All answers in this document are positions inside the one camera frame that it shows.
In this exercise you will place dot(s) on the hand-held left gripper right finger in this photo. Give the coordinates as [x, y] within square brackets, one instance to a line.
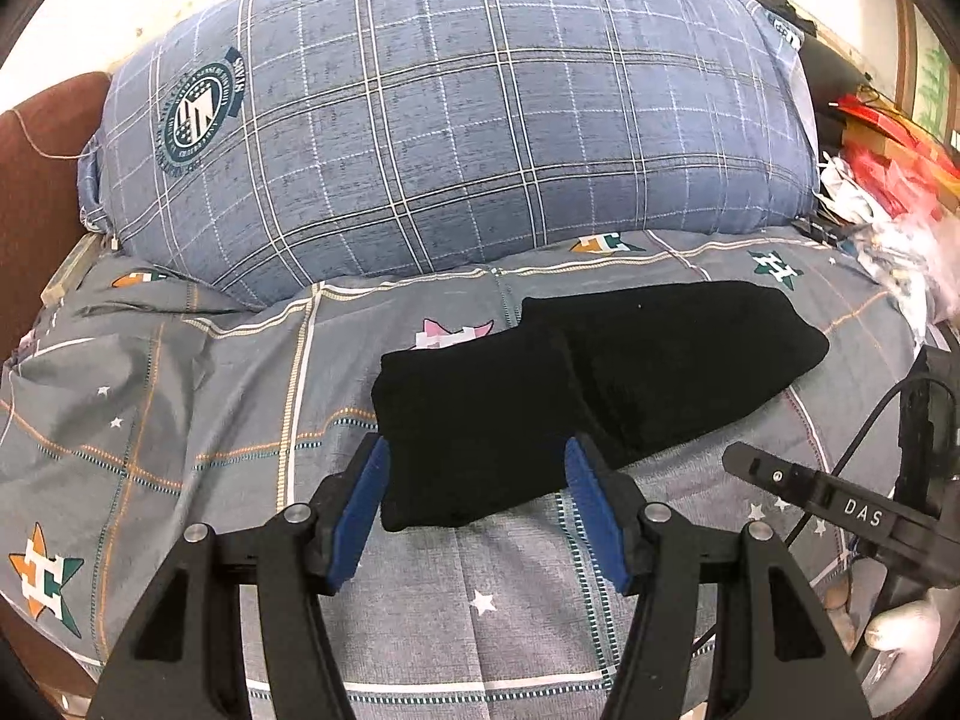
[592, 517]

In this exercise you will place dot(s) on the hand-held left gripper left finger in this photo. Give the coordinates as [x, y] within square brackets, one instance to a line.
[352, 517]

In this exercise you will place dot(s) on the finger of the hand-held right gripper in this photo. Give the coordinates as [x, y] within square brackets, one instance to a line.
[810, 491]

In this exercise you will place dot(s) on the black pants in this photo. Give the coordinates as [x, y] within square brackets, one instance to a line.
[525, 405]

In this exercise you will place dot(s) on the person's right hand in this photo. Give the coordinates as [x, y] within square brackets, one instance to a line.
[904, 624]

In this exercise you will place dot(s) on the grey printed bed sheet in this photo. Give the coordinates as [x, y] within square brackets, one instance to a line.
[187, 405]

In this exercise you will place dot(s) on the clear plastic bags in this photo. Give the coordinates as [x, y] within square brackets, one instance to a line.
[904, 262]

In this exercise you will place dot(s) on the white plastic bag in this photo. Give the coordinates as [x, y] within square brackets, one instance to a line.
[844, 191]

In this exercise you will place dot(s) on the red plastic bag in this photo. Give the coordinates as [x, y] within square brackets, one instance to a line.
[896, 180]

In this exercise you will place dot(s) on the blue plaid pillow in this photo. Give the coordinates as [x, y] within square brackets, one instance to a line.
[450, 127]

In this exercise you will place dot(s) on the painted door panel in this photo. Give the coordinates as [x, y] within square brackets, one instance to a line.
[934, 67]

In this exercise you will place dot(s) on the black bag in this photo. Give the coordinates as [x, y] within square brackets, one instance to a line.
[832, 71]

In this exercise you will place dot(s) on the brown headboard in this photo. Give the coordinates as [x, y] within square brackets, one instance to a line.
[37, 202]

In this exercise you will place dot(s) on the wooden bed frame block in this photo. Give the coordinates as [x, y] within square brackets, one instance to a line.
[71, 270]

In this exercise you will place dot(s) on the black wall fixture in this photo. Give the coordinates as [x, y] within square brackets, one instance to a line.
[772, 11]

